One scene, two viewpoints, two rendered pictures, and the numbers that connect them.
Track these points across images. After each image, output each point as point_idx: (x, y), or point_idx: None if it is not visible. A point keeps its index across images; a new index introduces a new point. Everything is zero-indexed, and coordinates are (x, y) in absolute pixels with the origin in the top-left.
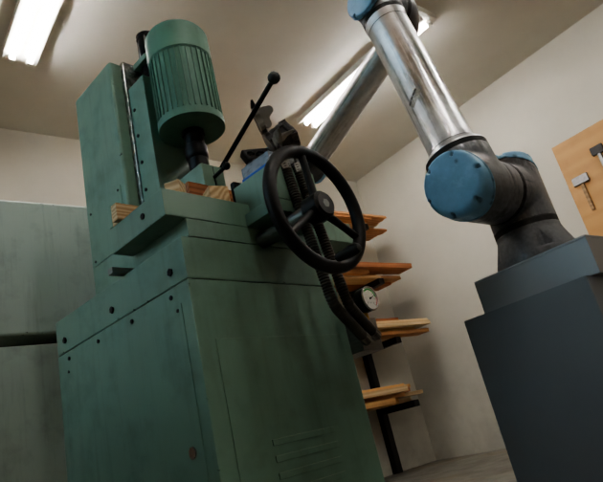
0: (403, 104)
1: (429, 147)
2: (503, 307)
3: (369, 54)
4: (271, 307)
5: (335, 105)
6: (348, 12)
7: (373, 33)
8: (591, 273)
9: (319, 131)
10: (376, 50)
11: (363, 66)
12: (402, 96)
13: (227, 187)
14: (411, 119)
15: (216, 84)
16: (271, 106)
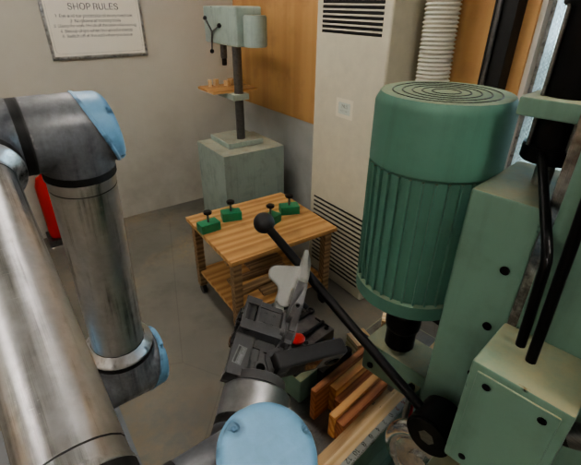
0: (129, 290)
1: (141, 331)
2: (137, 454)
3: (22, 190)
4: None
5: (65, 297)
6: (124, 140)
7: (118, 191)
8: None
9: (99, 375)
10: (116, 213)
11: (32, 213)
12: (132, 280)
13: (347, 334)
14: (133, 305)
15: (364, 211)
16: (270, 268)
